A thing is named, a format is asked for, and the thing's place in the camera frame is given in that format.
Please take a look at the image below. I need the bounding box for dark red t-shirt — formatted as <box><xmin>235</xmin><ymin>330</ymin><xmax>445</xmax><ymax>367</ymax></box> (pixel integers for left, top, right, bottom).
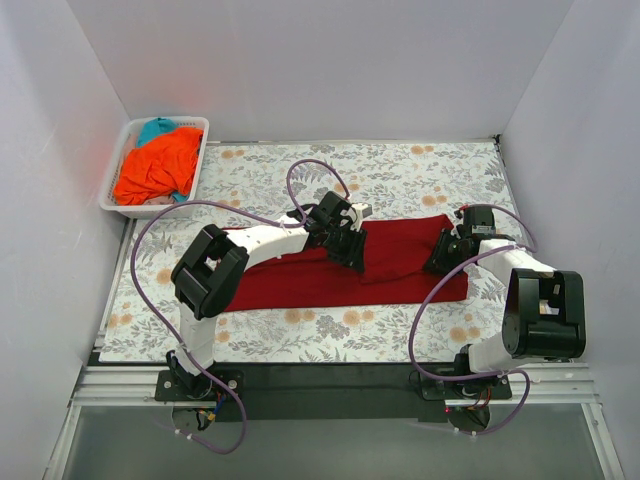
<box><xmin>227</xmin><ymin>214</ymin><xmax>453</xmax><ymax>312</ymax></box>

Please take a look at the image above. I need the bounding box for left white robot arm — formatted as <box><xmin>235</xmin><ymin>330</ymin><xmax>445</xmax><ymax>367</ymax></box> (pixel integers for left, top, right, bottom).
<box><xmin>167</xmin><ymin>192</ymin><xmax>372</xmax><ymax>400</ymax></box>

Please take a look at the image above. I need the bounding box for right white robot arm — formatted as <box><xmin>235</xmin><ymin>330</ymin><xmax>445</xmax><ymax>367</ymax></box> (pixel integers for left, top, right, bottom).
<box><xmin>417</xmin><ymin>204</ymin><xmax>587</xmax><ymax>399</ymax></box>

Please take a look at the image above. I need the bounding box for floral patterned table mat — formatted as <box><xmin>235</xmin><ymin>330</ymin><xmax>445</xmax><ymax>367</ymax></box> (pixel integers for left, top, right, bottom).
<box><xmin>96</xmin><ymin>142</ymin><xmax>522</xmax><ymax>363</ymax></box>

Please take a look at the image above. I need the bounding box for orange t-shirt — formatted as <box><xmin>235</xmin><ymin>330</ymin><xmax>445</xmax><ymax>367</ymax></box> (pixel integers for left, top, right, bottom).
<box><xmin>113</xmin><ymin>127</ymin><xmax>203</xmax><ymax>206</ymax></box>

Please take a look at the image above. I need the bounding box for pink garment in basket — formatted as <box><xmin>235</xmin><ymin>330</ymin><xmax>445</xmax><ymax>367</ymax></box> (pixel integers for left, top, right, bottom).
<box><xmin>144</xmin><ymin>195</ymin><xmax>175</xmax><ymax>206</ymax></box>

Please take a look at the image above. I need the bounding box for teal t-shirt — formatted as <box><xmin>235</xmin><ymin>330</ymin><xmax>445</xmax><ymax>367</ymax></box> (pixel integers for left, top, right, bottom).
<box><xmin>136</xmin><ymin>117</ymin><xmax>178</xmax><ymax>148</ymax></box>

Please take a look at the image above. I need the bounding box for white plastic laundry basket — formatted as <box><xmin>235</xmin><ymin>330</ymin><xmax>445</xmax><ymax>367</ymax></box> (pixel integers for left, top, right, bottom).
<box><xmin>100</xmin><ymin>116</ymin><xmax>209</xmax><ymax>219</ymax></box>

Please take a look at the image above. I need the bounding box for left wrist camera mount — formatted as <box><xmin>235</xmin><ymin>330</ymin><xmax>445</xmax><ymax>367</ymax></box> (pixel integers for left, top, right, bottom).
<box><xmin>344</xmin><ymin>202</ymin><xmax>373</xmax><ymax>231</ymax></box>

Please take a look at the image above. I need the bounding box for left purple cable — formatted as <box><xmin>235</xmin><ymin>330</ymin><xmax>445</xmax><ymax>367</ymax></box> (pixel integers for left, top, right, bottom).
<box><xmin>128</xmin><ymin>158</ymin><xmax>361</xmax><ymax>455</ymax></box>

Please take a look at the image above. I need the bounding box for purple cable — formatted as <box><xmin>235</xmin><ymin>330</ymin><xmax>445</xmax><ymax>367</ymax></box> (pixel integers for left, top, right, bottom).
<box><xmin>407</xmin><ymin>204</ymin><xmax>539</xmax><ymax>437</ymax></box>
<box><xmin>128</xmin><ymin>158</ymin><xmax>361</xmax><ymax>455</ymax></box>

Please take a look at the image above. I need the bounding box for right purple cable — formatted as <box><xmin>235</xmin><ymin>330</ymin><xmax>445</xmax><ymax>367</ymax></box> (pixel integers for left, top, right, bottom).
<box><xmin>407</xmin><ymin>204</ymin><xmax>539</xmax><ymax>437</ymax></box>

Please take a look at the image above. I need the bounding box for aluminium frame rail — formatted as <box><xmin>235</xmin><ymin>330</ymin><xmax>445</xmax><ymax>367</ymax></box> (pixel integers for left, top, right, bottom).
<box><xmin>72</xmin><ymin>363</ymin><xmax>600</xmax><ymax>405</ymax></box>

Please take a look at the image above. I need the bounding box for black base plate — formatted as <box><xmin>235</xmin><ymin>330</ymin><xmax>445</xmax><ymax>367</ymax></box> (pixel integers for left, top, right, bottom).
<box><xmin>186</xmin><ymin>362</ymin><xmax>512</xmax><ymax>423</ymax></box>

